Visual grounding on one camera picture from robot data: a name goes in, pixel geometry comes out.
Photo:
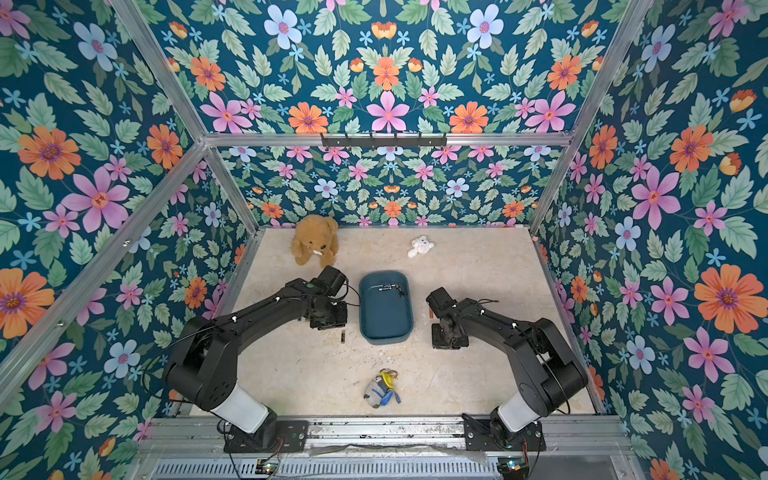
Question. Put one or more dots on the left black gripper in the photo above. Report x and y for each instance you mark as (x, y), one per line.
(341, 321)

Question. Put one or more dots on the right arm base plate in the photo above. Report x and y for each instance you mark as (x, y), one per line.
(490, 434)

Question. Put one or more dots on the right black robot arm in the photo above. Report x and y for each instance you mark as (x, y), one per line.
(545, 368)

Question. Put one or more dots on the small white plush bunny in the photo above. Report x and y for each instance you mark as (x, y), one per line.
(421, 245)

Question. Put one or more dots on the grey plush toy keychain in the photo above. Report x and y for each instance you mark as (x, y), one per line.
(381, 390)

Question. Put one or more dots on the black silver battery in box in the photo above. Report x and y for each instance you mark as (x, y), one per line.
(390, 287)

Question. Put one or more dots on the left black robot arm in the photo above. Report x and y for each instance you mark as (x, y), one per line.
(203, 362)

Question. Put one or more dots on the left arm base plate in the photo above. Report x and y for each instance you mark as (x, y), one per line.
(281, 436)

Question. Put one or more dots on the black wall hook rail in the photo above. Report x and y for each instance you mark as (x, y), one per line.
(374, 141)

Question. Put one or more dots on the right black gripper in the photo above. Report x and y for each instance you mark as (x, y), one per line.
(448, 335)

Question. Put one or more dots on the teal plastic storage box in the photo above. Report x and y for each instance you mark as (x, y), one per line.
(384, 317)

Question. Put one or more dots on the brown teddy bear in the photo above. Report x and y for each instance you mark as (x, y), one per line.
(315, 235)

